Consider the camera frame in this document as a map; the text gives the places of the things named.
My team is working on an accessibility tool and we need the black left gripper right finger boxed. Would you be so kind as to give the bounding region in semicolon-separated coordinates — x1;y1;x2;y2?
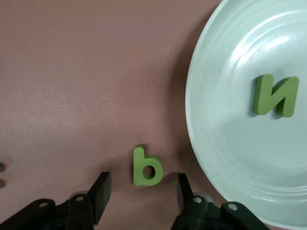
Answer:
170;172;226;230

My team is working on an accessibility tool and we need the green letter q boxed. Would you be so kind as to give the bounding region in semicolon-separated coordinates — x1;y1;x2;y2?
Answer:
132;144;164;187

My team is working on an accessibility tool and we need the light green plate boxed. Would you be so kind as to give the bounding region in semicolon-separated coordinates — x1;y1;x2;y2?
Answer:
185;0;307;230

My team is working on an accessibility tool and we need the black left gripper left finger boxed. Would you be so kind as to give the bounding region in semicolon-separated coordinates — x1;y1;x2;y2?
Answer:
68;171;112;230

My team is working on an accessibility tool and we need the green letter N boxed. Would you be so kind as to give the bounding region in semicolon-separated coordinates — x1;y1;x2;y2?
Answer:
251;73;300;118

